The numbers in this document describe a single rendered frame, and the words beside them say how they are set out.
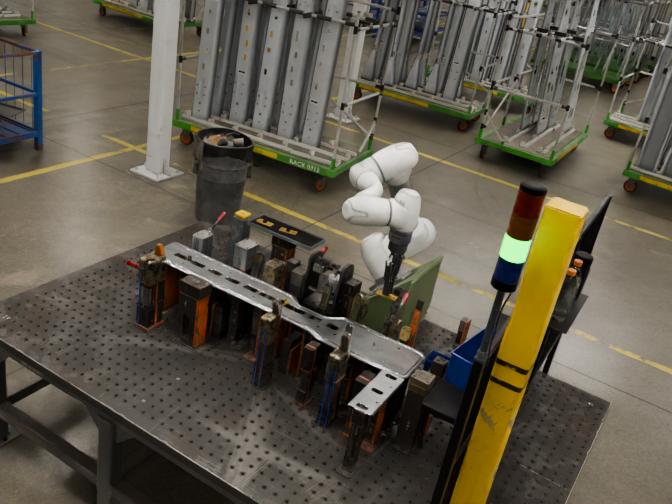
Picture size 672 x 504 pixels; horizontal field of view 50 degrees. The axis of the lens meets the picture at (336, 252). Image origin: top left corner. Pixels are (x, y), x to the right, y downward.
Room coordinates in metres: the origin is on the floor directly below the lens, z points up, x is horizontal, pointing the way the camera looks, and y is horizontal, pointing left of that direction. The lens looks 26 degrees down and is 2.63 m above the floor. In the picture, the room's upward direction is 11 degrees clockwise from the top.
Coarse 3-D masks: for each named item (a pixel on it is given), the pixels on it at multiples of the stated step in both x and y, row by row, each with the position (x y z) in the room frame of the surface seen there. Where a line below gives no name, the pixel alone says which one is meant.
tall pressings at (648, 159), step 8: (664, 88) 8.66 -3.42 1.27; (664, 96) 8.68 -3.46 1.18; (664, 104) 8.68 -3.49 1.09; (656, 112) 8.64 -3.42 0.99; (664, 112) 8.66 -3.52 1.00; (656, 120) 8.67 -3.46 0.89; (664, 120) 8.64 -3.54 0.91; (656, 128) 8.65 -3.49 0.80; (664, 128) 8.62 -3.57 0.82; (648, 136) 8.62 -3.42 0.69; (656, 136) 8.63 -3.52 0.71; (664, 136) 8.59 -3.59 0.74; (648, 144) 8.65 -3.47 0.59; (656, 144) 8.61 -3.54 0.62; (664, 144) 8.52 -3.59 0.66; (640, 152) 8.61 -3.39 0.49; (648, 152) 8.63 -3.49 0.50; (656, 152) 8.59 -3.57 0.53; (664, 152) 8.70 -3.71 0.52; (640, 160) 8.61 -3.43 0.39; (648, 160) 8.61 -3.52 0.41; (656, 160) 8.54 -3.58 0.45; (648, 168) 8.58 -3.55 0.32; (664, 168) 8.46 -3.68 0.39
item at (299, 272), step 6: (294, 270) 2.91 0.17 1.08; (300, 270) 2.92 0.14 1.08; (294, 276) 2.89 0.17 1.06; (300, 276) 2.88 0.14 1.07; (294, 282) 2.89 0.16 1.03; (300, 282) 2.88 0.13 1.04; (294, 288) 2.89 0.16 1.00; (300, 288) 2.88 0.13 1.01; (294, 294) 2.89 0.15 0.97; (300, 294) 2.88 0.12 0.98; (300, 300) 2.90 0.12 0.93; (300, 312) 2.92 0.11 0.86; (288, 324) 2.89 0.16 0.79; (288, 330) 2.89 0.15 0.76; (294, 330) 2.88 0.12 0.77
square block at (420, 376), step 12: (420, 372) 2.31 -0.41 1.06; (408, 384) 2.28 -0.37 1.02; (420, 384) 2.26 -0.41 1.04; (432, 384) 2.29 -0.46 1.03; (408, 396) 2.27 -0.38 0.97; (420, 396) 2.25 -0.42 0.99; (408, 408) 2.27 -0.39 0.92; (408, 420) 2.26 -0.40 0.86; (420, 420) 2.28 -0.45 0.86; (408, 432) 2.26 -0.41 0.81; (396, 444) 2.28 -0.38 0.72; (408, 444) 2.25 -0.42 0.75; (408, 456) 2.24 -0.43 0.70
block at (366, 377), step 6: (366, 372) 2.36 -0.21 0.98; (360, 378) 2.31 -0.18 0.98; (366, 378) 2.32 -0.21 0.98; (372, 378) 2.33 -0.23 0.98; (354, 384) 2.30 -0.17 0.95; (360, 384) 2.29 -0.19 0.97; (366, 384) 2.28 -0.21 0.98; (354, 390) 2.30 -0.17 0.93; (360, 390) 2.29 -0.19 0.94; (372, 390) 2.32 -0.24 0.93; (354, 396) 2.29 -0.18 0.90; (348, 414) 2.31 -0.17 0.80; (348, 420) 2.30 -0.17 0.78; (348, 426) 2.30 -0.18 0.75; (366, 426) 2.34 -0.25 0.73; (348, 432) 2.30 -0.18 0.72
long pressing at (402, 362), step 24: (168, 264) 2.90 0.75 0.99; (192, 264) 2.93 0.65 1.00; (216, 264) 2.97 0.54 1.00; (240, 288) 2.79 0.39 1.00; (264, 288) 2.83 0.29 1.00; (288, 312) 2.66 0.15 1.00; (312, 312) 2.69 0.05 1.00; (336, 336) 2.55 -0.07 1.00; (360, 336) 2.58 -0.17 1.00; (384, 336) 2.61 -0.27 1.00; (360, 360) 2.42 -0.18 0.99; (384, 360) 2.44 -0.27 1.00; (408, 360) 2.47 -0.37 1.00
